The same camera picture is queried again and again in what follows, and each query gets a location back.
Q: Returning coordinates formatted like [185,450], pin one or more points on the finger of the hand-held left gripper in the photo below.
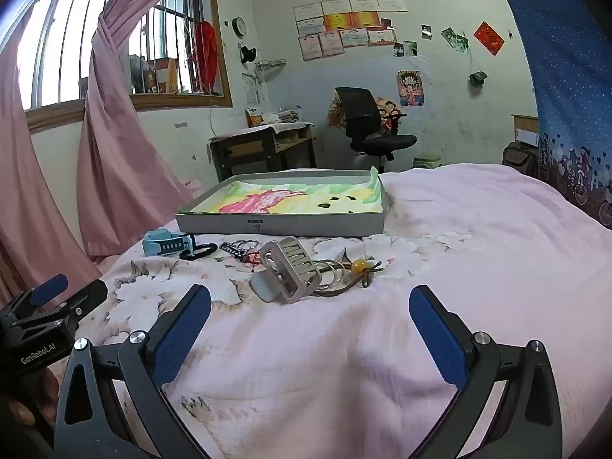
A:
[48,289]
[91,294]

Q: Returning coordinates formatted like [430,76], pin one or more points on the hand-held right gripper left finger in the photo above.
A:
[184,330]

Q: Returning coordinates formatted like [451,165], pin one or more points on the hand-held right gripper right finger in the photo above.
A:
[437,334]

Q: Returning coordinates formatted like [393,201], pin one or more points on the light blue watch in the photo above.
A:
[162,245]

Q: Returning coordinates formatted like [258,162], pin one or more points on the grey shallow box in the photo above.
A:
[287,224]

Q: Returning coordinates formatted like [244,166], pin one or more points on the person's left hand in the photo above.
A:
[45,392]

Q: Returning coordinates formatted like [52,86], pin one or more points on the pink floral blanket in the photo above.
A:
[382,306]

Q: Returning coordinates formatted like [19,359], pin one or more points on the pink curtain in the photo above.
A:
[28,177]
[119,153]

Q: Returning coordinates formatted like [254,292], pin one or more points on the colourful printed cloth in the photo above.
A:
[287,198]

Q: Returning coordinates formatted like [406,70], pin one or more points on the green stool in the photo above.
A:
[427,160]

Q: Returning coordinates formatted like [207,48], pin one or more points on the brown bag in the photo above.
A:
[520,160]

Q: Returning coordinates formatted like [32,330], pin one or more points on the dark wooden desk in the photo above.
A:
[248,146]

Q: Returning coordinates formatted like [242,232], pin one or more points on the orange carton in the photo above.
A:
[253,117]

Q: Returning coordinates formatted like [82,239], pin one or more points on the wooden cabinet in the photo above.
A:
[526,129]

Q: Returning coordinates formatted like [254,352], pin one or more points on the dark pot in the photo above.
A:
[137,74]

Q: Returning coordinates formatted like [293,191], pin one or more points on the brown cardboard box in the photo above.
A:
[167,74]

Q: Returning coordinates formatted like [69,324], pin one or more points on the stack of papers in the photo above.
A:
[287,117]

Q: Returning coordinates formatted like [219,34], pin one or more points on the black office chair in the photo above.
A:
[358,105]

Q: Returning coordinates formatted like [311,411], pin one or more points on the green hanging pouch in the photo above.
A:
[478,79]

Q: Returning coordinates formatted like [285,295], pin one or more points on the red hanging ornament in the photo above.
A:
[206,52]

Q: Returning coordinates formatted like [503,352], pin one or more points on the blue printed curtain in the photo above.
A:
[569,81]

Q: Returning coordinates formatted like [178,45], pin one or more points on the barred window with wooden frame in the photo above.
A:
[181,100]

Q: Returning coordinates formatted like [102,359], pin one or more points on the cartoon family wall poster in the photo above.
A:
[388,112]

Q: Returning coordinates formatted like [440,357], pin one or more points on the white wall paper sheet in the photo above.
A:
[251,88]

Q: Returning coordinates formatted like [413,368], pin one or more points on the small dark wall photos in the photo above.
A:
[404,48]

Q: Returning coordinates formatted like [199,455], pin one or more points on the green wall photos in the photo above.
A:
[454,39]

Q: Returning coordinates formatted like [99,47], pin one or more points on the red paper wall decoration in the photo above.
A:
[489,38]

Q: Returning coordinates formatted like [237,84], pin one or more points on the small wall photo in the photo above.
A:
[427,31]

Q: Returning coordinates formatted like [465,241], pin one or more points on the round wall clock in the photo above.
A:
[239,27]

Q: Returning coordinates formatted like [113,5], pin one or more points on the group of wall certificates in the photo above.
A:
[334,28]

